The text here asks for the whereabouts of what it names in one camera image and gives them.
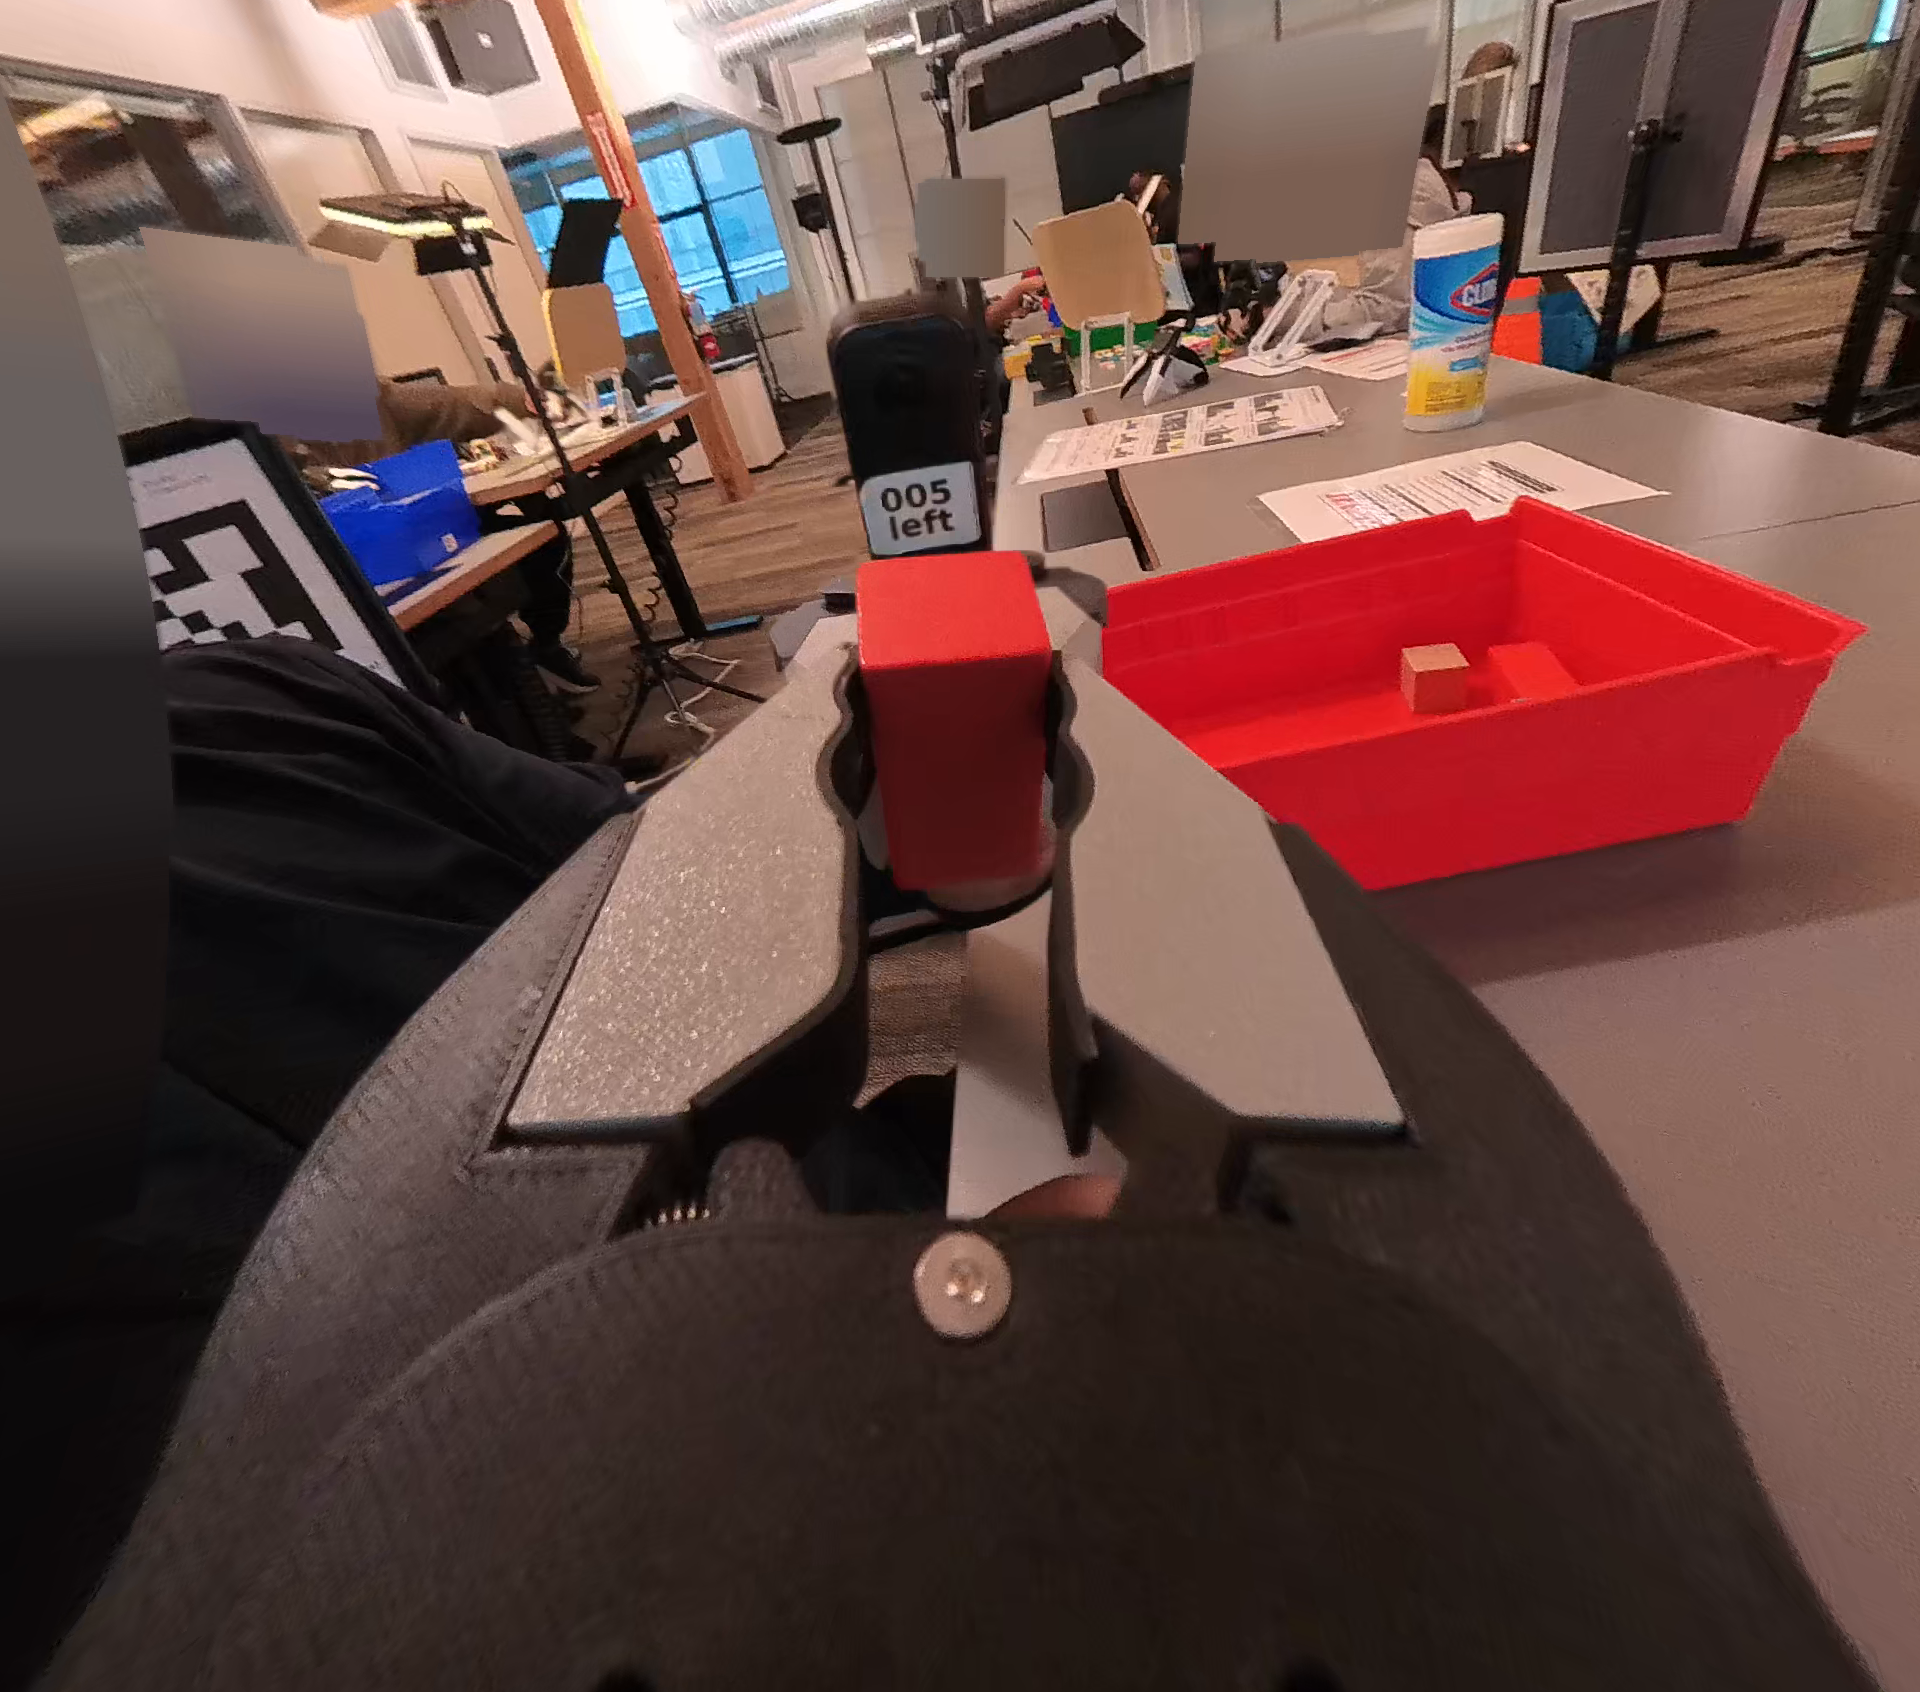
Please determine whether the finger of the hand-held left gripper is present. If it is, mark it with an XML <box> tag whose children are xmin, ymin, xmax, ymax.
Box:
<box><xmin>1035</xmin><ymin>569</ymin><xmax>1114</xmax><ymax>691</ymax></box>
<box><xmin>770</xmin><ymin>594</ymin><xmax>864</xmax><ymax>691</ymax></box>

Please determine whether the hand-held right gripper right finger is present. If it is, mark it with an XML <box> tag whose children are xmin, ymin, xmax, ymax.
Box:
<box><xmin>1042</xmin><ymin>653</ymin><xmax>1409</xmax><ymax>1178</ymax></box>

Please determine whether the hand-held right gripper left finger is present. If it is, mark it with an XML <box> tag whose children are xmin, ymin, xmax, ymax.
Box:
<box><xmin>505</xmin><ymin>642</ymin><xmax>878</xmax><ymax>1161</ymax></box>

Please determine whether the long red wooden block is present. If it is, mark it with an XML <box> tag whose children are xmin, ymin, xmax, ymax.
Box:
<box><xmin>1482</xmin><ymin>639</ymin><xmax>1580</xmax><ymax>707</ymax></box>
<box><xmin>853</xmin><ymin>549</ymin><xmax>1061</xmax><ymax>893</ymax></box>

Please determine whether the red plastic bin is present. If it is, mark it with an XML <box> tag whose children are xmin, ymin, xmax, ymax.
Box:
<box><xmin>1098</xmin><ymin>494</ymin><xmax>1869</xmax><ymax>891</ymax></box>

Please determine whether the green toy brick plate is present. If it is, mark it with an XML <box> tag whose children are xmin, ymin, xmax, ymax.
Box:
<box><xmin>1054</xmin><ymin>318</ymin><xmax>1189</xmax><ymax>393</ymax></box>

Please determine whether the paper sheet with picture grid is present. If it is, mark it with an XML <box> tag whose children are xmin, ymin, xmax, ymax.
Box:
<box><xmin>1017</xmin><ymin>384</ymin><xmax>1347</xmax><ymax>489</ymax></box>

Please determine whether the tan cardboard panel on stand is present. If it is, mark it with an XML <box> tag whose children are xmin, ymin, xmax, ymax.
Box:
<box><xmin>539</xmin><ymin>283</ymin><xmax>630</xmax><ymax>432</ymax></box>
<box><xmin>1028</xmin><ymin>200</ymin><xmax>1171</xmax><ymax>397</ymax></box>

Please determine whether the wooden office desk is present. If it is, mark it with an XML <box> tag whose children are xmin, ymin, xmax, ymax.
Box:
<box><xmin>386</xmin><ymin>392</ymin><xmax>715</xmax><ymax>646</ymax></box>

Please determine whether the black light flag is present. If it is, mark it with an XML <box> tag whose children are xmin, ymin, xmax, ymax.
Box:
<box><xmin>544</xmin><ymin>197</ymin><xmax>628</xmax><ymax>292</ymax></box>

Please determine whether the black softbox light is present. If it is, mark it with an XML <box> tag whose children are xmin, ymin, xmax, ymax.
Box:
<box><xmin>960</xmin><ymin>13</ymin><xmax>1149</xmax><ymax>134</ymax></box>

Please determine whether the paper sheet with red print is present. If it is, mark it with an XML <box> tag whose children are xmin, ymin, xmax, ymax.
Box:
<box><xmin>1258</xmin><ymin>442</ymin><xmax>1671</xmax><ymax>543</ymax></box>

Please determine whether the blue plastic bin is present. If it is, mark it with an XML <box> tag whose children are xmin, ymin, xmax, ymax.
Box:
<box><xmin>320</xmin><ymin>437</ymin><xmax>484</xmax><ymax>578</ymax></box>

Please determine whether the disinfectant wipes canister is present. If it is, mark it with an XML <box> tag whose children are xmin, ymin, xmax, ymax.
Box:
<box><xmin>1403</xmin><ymin>210</ymin><xmax>1505</xmax><ymax>432</ymax></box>

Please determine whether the panel light on tripod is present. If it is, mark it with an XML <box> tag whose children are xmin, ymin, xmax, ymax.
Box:
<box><xmin>310</xmin><ymin>192</ymin><xmax>776</xmax><ymax>748</ymax></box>

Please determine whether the orange and blue bag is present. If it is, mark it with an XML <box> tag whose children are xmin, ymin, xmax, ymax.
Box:
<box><xmin>1500</xmin><ymin>275</ymin><xmax>1603</xmax><ymax>375</ymax></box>

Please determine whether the black and white marker board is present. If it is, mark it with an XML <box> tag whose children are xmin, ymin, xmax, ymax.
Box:
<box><xmin>127</xmin><ymin>418</ymin><xmax>409</xmax><ymax>691</ymax></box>

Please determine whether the wooden support post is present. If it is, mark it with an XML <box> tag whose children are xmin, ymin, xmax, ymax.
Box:
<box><xmin>504</xmin><ymin>0</ymin><xmax>755</xmax><ymax>505</ymax></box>

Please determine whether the black wall speaker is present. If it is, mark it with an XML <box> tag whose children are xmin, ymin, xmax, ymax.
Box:
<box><xmin>425</xmin><ymin>0</ymin><xmax>541</xmax><ymax>96</ymax></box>

